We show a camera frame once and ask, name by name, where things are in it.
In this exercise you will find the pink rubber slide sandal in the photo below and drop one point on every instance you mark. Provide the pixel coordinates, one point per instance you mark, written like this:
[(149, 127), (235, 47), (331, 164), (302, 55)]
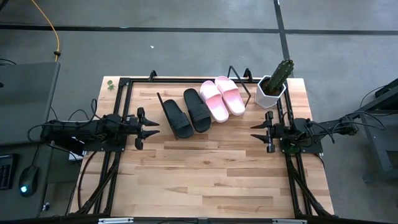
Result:
[(231, 96), (214, 102)]

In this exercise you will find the green cactus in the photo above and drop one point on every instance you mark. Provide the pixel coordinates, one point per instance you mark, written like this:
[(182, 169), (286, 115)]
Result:
[(280, 76)]

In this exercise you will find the white power adapter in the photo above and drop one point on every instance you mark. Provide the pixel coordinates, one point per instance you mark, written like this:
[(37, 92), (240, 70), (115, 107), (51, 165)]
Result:
[(74, 157)]

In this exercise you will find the black rubber slide sandal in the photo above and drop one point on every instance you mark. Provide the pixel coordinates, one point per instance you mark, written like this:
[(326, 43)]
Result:
[(178, 119), (197, 110)]

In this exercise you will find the wooden shelf with black frame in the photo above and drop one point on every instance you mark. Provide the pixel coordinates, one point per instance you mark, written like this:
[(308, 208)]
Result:
[(178, 94)]

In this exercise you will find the dark desk surface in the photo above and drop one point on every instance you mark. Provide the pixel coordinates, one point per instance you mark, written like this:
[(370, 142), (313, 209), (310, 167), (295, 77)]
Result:
[(9, 202)]

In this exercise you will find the black computer mouse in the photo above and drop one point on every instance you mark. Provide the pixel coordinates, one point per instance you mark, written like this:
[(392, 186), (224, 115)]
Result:
[(29, 180)]

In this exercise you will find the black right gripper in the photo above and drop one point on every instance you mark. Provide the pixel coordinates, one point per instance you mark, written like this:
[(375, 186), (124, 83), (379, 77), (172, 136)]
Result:
[(275, 130)]

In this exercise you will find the small green plant sprig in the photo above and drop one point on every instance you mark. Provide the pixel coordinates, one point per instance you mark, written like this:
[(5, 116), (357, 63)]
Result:
[(110, 84)]

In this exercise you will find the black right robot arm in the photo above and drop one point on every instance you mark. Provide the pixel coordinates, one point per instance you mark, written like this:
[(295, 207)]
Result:
[(303, 130)]

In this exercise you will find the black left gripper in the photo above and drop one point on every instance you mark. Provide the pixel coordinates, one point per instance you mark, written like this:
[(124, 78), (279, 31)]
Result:
[(136, 129)]

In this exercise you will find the black aluminium table frame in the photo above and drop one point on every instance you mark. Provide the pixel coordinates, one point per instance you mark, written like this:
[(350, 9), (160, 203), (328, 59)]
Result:
[(171, 80)]

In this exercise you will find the black frame clamp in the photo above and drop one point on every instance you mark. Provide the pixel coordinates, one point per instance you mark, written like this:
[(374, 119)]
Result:
[(153, 74), (247, 73)]

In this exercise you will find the grey side desk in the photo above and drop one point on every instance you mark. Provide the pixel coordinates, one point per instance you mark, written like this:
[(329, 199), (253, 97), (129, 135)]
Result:
[(28, 102)]

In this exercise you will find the black keyboard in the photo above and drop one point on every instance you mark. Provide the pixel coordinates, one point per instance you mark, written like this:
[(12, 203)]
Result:
[(6, 171)]

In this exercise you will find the silver metal bracket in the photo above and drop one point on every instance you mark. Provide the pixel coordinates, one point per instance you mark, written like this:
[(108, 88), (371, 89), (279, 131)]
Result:
[(289, 221), (115, 220)]

